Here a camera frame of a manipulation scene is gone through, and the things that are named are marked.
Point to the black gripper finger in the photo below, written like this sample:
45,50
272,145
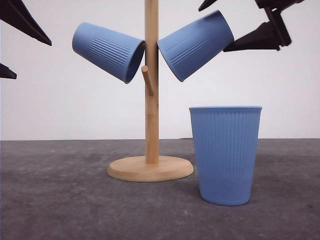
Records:
6,72
16,14

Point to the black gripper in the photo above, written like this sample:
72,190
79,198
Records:
263,37

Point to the blue cup peg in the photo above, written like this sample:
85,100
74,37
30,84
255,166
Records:
198,46
226,144
109,52

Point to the wooden cup tree stand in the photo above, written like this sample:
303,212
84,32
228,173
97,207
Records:
151,168

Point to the blue cup front peg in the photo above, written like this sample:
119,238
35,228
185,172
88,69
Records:
226,144

